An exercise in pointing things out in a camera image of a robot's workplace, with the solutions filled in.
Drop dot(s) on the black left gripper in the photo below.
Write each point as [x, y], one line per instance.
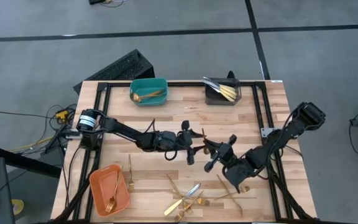
[176, 141]

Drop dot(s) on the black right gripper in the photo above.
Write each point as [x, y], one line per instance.
[235, 168]

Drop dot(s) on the dark grey plastic bin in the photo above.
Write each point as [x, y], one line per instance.
[213, 99]

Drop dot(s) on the orange plastic bin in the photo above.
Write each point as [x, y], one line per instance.
[101, 186]

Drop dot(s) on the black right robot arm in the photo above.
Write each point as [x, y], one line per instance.
[291, 127]

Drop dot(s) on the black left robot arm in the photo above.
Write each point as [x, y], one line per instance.
[126, 132]

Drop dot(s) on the teal plastic bin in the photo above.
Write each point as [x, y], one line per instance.
[145, 85]

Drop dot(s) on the black perforated metal box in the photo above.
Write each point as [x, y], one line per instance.
[120, 70]

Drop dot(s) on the black floor beam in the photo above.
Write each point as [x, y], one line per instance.
[26, 161]

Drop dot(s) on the black floor device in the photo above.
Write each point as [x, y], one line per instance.
[96, 1]

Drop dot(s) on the yellow tape roll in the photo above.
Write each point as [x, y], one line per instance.
[19, 207]

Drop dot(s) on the silver mounting bracket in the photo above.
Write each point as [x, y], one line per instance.
[265, 132]

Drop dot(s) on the black aluminium table frame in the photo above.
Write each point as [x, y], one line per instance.
[185, 84]

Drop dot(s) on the small black mount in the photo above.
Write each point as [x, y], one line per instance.
[231, 75]

